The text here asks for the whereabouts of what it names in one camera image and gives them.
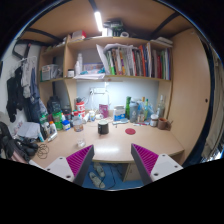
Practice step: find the light blue hair brush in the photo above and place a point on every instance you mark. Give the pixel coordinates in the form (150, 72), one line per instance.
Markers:
(120, 122)

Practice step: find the black bag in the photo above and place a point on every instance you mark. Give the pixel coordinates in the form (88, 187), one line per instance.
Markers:
(10, 143)

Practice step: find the red and white can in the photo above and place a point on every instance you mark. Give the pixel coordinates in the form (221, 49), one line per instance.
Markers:
(80, 107)

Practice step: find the small clear glass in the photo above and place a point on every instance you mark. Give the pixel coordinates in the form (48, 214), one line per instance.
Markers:
(81, 142)

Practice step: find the white jar blue lid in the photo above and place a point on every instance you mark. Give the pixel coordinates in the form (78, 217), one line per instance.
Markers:
(66, 125)

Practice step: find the brown mug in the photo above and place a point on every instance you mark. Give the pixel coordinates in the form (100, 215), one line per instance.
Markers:
(162, 123)

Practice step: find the glass bottle yellow cap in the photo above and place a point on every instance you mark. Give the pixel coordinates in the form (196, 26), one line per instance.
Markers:
(143, 105)

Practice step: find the green plastic container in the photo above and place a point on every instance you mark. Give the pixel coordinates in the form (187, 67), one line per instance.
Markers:
(57, 120)

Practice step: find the black mug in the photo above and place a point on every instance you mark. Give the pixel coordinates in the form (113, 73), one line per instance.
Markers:
(103, 127)

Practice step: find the clear glass bottle white cap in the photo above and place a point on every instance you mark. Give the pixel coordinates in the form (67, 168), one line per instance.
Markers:
(161, 107)

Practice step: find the white bottle orange cap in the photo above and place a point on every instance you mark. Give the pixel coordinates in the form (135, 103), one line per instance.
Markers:
(52, 127)

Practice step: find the blue floor mat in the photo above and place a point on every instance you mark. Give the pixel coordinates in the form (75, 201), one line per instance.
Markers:
(115, 181)

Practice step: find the white hanging garment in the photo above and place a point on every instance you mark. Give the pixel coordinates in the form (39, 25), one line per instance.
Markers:
(28, 76)

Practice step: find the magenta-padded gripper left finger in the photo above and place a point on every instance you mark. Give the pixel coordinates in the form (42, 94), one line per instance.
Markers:
(78, 160)

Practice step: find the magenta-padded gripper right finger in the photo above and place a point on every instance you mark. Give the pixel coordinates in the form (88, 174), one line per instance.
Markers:
(146, 160)

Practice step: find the white plastic bag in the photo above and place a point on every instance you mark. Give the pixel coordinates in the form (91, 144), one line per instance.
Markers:
(30, 130)

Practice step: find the silver can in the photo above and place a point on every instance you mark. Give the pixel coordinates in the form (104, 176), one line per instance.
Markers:
(52, 137)

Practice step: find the flat round red coaster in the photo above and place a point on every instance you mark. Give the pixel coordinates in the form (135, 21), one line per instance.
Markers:
(130, 131)

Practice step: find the blue and white box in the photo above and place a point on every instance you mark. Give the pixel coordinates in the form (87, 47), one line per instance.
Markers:
(119, 112)

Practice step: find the ceiling light tube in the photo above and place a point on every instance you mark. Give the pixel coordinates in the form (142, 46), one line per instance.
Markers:
(98, 20)

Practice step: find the grey slipper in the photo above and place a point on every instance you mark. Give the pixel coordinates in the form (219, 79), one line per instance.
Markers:
(99, 170)
(96, 180)

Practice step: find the blue hanging garment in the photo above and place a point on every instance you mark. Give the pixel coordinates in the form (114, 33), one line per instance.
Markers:
(33, 103)

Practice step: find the brown jar white lid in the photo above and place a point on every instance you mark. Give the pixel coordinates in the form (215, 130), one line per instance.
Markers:
(153, 120)

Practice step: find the black hanging garment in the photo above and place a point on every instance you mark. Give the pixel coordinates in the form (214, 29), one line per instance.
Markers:
(13, 96)

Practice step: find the white wall power outlet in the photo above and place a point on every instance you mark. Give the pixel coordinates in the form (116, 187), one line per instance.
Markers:
(97, 90)

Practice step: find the magenta carton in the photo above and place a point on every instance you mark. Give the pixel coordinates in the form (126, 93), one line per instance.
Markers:
(103, 110)

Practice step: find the grey tumbler bottle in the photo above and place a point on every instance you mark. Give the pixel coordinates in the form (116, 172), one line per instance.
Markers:
(133, 112)

